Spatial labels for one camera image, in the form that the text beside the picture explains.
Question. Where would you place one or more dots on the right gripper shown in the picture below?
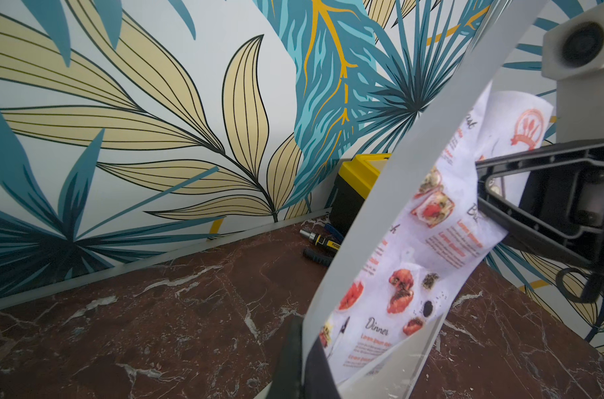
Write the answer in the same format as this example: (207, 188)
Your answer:
(550, 201)

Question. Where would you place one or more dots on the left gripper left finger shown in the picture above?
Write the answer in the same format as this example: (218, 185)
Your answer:
(287, 379)

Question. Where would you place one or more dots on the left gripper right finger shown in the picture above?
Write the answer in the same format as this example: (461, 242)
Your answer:
(318, 380)

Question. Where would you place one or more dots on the white menu rack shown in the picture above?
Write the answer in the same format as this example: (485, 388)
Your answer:
(412, 159)

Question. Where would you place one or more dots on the pink menu sheet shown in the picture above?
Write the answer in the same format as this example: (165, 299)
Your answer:
(437, 240)

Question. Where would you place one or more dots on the yellow black screwdriver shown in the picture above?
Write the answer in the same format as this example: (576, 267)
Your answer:
(321, 241)

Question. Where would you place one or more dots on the yellow black toolbox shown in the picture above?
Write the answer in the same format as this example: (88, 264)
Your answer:
(353, 184)

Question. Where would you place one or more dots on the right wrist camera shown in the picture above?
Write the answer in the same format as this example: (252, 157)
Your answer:
(573, 57)

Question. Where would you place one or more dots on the blue handled pliers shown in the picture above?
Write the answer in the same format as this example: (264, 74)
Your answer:
(322, 256)

